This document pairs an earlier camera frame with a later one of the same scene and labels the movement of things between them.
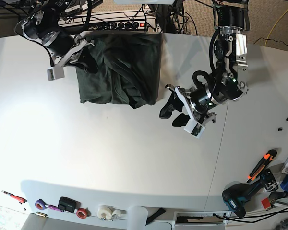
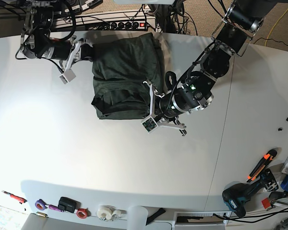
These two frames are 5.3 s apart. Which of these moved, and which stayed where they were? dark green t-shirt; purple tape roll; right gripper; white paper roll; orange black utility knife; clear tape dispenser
Moved: right gripper; dark green t-shirt
Stayed: purple tape roll; orange black utility knife; white paper roll; clear tape dispenser
